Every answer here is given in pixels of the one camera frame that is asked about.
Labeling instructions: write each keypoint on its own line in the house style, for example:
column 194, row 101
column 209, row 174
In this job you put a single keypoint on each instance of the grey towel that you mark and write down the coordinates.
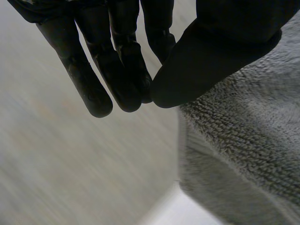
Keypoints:
column 239, row 140

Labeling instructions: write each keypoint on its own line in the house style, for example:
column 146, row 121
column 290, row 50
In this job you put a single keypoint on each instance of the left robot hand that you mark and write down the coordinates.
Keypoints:
column 201, row 61

